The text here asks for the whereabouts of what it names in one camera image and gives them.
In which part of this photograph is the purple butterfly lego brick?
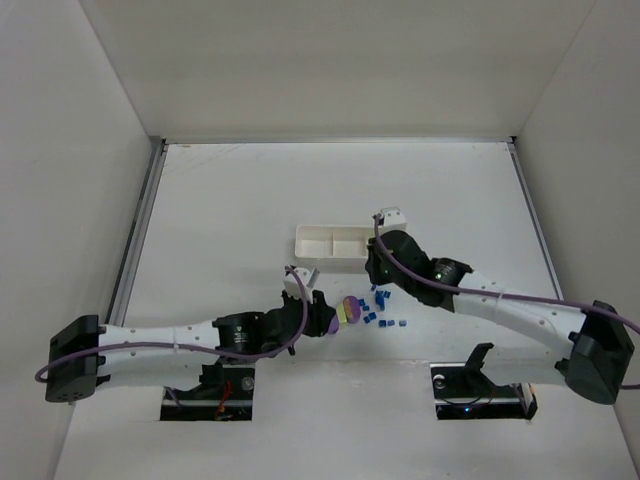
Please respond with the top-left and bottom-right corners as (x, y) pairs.
(343, 296), (362, 324)

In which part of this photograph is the purple rounded lego brick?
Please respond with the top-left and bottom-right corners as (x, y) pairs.
(327, 317), (340, 335)

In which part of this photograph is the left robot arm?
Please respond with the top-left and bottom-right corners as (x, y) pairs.
(35, 291), (338, 403)

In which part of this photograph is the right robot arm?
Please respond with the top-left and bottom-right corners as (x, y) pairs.
(365, 230), (639, 405)

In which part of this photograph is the blue small lego brick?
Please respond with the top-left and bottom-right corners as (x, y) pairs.
(371, 285), (391, 311)

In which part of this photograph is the white divided sorting tray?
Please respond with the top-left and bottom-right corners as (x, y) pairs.
(294, 225), (373, 273)

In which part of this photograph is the green lego between purple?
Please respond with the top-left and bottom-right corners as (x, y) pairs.
(336, 303), (349, 324)

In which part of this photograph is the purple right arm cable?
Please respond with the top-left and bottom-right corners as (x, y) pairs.
(372, 213), (640, 391)

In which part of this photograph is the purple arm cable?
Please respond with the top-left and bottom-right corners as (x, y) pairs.
(372, 213), (640, 391)
(34, 267), (309, 385)

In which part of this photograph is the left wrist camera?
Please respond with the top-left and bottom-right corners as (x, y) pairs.
(283, 266), (319, 302)

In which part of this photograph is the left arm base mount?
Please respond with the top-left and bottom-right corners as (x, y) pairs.
(159, 361), (255, 422)

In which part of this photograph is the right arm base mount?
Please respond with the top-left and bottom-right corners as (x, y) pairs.
(430, 343), (538, 421)

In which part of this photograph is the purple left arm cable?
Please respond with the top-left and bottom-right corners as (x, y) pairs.
(34, 267), (309, 385)

